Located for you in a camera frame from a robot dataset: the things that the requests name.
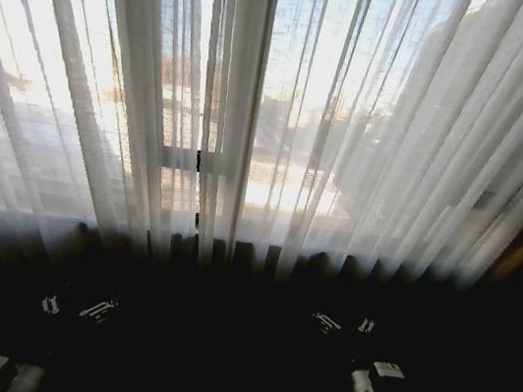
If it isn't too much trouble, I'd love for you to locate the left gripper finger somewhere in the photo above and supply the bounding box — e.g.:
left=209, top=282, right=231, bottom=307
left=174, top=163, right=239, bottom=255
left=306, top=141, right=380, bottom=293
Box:
left=38, top=291, right=62, bottom=317
left=77, top=293, right=122, bottom=326

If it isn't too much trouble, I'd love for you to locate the white window frame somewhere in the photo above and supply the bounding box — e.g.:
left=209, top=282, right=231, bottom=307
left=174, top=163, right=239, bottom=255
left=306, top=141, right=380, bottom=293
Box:
left=158, top=142, right=249, bottom=183

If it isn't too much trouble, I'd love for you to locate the white sheer curtain panel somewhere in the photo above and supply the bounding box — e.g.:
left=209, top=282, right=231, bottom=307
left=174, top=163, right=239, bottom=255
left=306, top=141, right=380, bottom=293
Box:
left=223, top=0, right=523, bottom=321
left=0, top=0, right=278, bottom=300

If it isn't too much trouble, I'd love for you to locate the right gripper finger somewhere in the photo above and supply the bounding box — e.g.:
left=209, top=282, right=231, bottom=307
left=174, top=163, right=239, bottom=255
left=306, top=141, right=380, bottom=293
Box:
left=309, top=309, right=344, bottom=338
left=356, top=314, right=378, bottom=336

